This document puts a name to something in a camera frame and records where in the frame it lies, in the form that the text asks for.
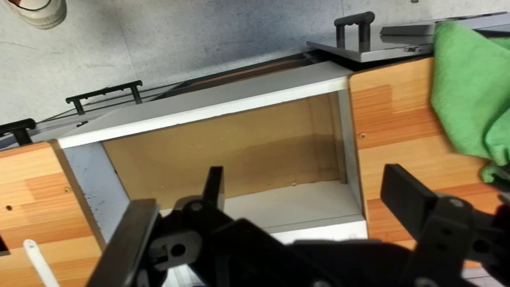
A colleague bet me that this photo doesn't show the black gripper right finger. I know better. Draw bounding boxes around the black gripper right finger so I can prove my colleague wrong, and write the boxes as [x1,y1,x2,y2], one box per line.
[380,162,510,287]

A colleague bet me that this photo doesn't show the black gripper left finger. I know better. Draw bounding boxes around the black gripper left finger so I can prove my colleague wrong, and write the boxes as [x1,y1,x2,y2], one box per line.
[85,163,236,287]

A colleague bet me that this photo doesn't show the green microfibre towel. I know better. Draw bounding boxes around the green microfibre towel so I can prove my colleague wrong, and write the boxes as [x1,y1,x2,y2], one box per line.
[429,20,510,186]

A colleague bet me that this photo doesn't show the white flat stick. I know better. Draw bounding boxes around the white flat stick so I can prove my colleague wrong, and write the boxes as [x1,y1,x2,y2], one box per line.
[21,237,61,287]

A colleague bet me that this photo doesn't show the wooden countertop with hole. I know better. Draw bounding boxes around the wooden countertop with hole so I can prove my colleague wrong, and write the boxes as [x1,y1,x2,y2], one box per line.
[0,140,105,287]

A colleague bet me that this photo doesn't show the plain wooden countertop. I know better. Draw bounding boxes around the plain wooden countertop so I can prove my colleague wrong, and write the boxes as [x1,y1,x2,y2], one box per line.
[348,53,504,251]

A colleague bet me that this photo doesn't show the white toy sink basin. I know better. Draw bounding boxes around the white toy sink basin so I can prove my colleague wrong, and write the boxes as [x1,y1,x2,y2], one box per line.
[54,60,372,245]

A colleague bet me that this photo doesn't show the white round container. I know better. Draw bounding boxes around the white round container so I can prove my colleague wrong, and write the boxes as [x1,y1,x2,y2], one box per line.
[7,0,69,30]

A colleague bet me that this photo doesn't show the long black cabinet handle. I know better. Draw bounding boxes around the long black cabinet handle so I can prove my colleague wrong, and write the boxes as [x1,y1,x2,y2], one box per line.
[64,77,144,116]

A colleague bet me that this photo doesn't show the short black cabinet handle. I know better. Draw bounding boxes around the short black cabinet handle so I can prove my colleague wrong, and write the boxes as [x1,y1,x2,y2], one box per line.
[0,116,38,146]

